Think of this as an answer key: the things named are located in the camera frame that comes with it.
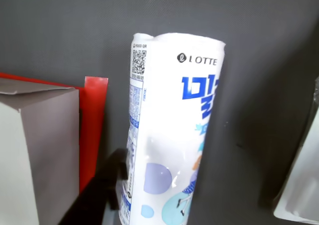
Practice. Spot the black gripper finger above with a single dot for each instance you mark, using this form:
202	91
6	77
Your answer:
99	190

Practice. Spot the white Lotte drink can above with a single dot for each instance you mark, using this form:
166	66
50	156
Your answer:
169	135

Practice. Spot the white paper box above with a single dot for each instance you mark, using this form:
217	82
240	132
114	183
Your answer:
45	147

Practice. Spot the red paper sheet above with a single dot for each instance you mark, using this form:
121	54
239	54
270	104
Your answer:
92	125

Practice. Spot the dark grey table mat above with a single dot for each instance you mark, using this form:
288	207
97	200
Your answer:
174	8

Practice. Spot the white plastic blister package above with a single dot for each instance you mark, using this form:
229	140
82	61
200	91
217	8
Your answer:
301	185

